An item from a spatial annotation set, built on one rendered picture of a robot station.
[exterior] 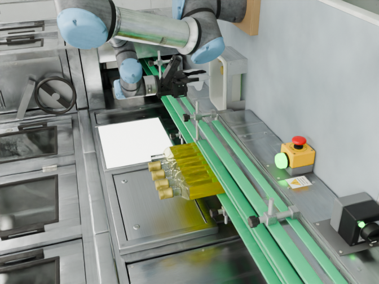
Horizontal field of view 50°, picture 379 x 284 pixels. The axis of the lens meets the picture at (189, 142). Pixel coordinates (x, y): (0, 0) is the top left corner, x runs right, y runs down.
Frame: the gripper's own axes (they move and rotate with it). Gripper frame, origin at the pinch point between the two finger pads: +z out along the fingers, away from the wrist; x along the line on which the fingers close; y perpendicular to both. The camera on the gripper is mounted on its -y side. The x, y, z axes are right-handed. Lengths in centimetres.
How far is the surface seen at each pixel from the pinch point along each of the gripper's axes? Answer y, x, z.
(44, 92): 28, -70, -66
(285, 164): 6, 58, 4
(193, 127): 21.9, 2.7, -5.9
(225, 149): 11.9, 36.7, -5.2
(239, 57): -7.5, 7.3, 11.0
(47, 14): 52, -345, -72
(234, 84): 1.8, 10.0, 8.1
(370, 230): 3, 90, 7
